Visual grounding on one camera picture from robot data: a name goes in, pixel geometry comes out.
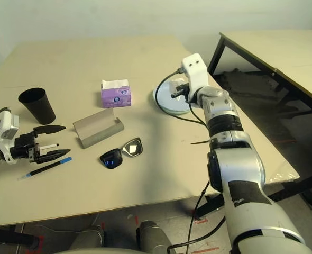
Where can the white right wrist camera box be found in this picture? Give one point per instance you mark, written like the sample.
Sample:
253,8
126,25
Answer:
195,71

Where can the grey robot right leg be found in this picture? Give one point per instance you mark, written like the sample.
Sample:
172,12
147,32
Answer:
153,236

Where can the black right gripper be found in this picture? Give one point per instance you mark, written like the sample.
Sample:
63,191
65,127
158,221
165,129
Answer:
186,91

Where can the clear plastic film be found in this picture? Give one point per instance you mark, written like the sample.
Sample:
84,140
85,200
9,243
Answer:
284,173

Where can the black plastic cup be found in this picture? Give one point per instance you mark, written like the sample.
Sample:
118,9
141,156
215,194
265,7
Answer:
39,111

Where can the grey robot leg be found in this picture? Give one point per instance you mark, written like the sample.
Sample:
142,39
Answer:
153,236
87,236

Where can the white marker pen black cap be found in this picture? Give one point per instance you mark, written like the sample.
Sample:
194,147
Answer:
50,146

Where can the grey robot torso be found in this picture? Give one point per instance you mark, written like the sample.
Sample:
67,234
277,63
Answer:
100,251

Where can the black pen blue cap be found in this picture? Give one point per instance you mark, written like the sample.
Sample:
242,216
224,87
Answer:
47,167

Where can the black zip tie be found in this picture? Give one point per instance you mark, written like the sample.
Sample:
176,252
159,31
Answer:
201,142

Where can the black table leg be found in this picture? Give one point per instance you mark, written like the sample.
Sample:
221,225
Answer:
10,235
211,205

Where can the beige side table black frame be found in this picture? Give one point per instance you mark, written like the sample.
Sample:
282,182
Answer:
277,45

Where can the light blue plate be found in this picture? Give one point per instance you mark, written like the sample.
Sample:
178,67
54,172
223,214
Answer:
166,103

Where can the purple tissue pack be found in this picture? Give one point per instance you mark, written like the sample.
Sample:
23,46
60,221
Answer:
116,98

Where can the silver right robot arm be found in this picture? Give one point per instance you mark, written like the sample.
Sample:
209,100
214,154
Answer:
232,164

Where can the grey glasses case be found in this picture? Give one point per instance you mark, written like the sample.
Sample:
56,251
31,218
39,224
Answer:
95,129

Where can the black sunglasses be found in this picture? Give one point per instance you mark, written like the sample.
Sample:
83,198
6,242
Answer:
111,161

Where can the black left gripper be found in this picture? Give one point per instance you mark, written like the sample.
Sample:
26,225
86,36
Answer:
23,146

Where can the grey robot left leg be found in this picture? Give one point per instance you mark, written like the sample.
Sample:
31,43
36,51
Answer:
87,236

